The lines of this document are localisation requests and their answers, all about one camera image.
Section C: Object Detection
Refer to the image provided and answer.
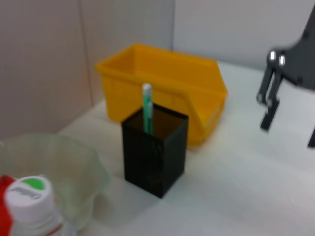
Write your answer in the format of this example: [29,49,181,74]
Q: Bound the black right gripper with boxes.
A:
[256,0,315,149]

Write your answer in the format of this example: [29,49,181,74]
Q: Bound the mint green utility knife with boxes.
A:
[142,83,154,135]

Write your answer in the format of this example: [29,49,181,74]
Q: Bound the clear green-label water bottle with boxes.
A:
[4,175,77,236]

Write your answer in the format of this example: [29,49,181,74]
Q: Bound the black mesh pen holder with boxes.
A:
[121,103,190,199]

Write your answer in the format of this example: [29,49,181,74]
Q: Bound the pale green glass fruit plate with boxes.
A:
[0,133,113,232]

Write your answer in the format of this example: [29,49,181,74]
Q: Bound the yellow plastic bin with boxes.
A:
[95,43,229,150]

